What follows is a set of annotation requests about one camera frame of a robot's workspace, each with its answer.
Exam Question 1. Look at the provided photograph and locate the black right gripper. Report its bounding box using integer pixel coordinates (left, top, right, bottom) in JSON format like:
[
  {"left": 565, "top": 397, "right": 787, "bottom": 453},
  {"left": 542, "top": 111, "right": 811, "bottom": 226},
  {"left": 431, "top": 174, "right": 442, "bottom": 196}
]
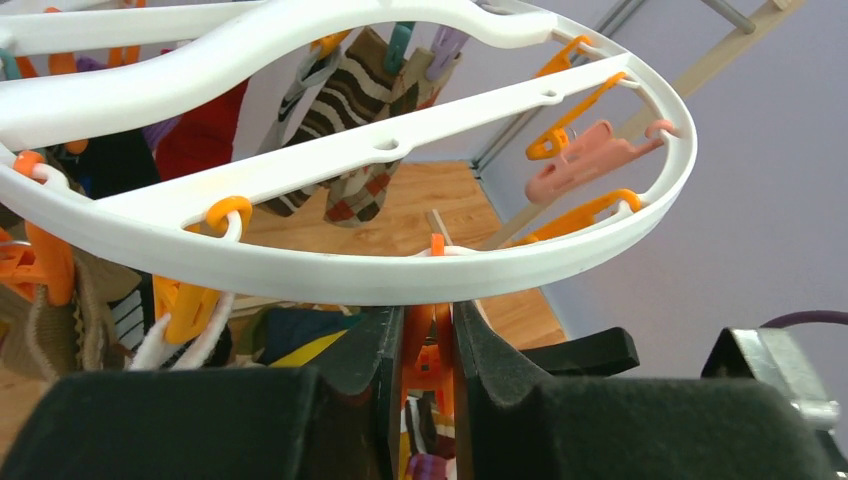
[{"left": 523, "top": 327, "right": 640, "bottom": 377}]

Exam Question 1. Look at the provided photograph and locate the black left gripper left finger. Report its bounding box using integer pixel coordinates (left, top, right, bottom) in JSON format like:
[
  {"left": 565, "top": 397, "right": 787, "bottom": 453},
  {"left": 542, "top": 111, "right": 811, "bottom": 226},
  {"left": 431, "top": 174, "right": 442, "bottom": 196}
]
[{"left": 1, "top": 307, "right": 404, "bottom": 479}]

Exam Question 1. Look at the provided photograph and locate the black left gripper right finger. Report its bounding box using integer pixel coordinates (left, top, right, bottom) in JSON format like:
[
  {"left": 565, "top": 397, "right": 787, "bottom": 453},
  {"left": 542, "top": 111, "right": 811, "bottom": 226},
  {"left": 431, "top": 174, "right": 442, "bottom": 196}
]
[{"left": 453, "top": 302, "right": 838, "bottom": 479}]

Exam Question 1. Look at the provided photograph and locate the tan brown sock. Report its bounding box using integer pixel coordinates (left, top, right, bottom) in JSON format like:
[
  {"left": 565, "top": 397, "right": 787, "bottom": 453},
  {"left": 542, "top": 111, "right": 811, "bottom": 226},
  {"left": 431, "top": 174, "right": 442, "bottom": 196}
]
[{"left": 1, "top": 249, "right": 143, "bottom": 382}]

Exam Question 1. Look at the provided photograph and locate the white round clip hanger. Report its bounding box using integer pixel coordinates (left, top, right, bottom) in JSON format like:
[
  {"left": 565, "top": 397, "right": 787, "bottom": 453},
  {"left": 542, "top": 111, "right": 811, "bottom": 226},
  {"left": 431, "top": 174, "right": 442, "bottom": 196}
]
[{"left": 1, "top": 1, "right": 698, "bottom": 305}]

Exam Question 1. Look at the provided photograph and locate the mustard yellow sock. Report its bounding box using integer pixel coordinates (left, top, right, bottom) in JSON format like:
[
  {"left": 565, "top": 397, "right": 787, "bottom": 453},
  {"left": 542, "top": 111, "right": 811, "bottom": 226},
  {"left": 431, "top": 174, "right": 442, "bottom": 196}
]
[{"left": 270, "top": 330, "right": 347, "bottom": 368}]

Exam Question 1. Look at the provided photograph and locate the argyle brown hanging sock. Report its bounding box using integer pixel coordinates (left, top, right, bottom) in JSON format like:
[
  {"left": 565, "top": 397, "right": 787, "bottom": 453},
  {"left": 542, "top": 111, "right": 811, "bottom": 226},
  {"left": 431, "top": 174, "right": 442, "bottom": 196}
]
[{"left": 254, "top": 26, "right": 465, "bottom": 230}]

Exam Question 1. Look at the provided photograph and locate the red hanging sock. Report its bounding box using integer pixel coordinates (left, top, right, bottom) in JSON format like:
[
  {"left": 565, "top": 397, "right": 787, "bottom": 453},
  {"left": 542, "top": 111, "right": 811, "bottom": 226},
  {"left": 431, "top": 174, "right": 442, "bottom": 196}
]
[{"left": 154, "top": 80, "right": 249, "bottom": 181}]

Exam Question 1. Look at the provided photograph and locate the black white striped hanging sock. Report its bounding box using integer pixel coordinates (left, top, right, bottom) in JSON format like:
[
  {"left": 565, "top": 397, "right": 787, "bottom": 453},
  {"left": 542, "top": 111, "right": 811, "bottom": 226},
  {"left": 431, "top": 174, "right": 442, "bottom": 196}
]
[{"left": 256, "top": 46, "right": 342, "bottom": 154}]

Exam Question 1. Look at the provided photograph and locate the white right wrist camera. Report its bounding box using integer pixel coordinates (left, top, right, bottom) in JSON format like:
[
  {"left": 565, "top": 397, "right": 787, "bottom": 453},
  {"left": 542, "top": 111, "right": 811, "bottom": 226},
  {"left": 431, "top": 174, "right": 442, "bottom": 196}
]
[{"left": 701, "top": 328, "right": 841, "bottom": 432}]

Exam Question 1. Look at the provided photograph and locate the wooden hanger stand frame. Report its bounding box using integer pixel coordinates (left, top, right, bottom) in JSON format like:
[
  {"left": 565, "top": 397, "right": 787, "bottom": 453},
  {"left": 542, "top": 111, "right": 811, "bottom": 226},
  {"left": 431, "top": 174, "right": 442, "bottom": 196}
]
[{"left": 423, "top": 0, "right": 810, "bottom": 252}]

